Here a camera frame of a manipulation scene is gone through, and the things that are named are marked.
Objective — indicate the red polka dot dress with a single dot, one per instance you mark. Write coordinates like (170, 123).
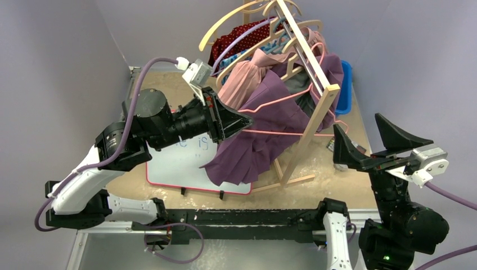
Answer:
(245, 43)

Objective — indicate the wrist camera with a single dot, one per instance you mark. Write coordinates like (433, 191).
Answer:
(423, 165)
(195, 75)

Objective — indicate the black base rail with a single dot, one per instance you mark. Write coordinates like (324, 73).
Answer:
(185, 225)

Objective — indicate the purple pleated skirt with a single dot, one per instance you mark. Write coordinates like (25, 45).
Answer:
(243, 157)

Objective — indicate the purple hanger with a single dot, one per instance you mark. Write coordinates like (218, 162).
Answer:
(234, 42)

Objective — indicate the blue floral garment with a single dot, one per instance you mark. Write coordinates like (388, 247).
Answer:
(273, 47)

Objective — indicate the marker pack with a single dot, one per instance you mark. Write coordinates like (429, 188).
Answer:
(331, 145)

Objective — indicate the blue plastic bin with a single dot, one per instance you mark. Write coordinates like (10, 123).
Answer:
(344, 104)

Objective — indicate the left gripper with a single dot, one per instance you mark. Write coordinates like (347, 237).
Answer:
(223, 121)

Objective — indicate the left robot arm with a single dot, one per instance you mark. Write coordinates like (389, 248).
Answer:
(82, 201)

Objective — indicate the grey garment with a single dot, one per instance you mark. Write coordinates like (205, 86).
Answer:
(298, 83)

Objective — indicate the pink wire hanger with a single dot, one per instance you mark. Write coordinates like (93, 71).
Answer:
(287, 116)

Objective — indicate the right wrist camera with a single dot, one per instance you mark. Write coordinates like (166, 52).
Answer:
(423, 165)

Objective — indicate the clear plastic cup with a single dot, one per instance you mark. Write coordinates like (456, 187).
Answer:
(341, 167)

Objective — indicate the empty wooden hanger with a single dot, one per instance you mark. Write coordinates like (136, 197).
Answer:
(245, 11)

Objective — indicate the white board with pink edge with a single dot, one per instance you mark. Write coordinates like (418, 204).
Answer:
(179, 166)

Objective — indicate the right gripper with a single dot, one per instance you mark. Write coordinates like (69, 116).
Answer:
(378, 162)

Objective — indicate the pink garment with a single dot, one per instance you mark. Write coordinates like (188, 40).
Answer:
(247, 75)

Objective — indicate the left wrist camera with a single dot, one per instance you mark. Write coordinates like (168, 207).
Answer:
(195, 75)

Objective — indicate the wooden clothes rack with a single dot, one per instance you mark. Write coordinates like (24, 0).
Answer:
(320, 88)

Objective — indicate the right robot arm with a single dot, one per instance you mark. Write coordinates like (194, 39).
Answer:
(405, 227)

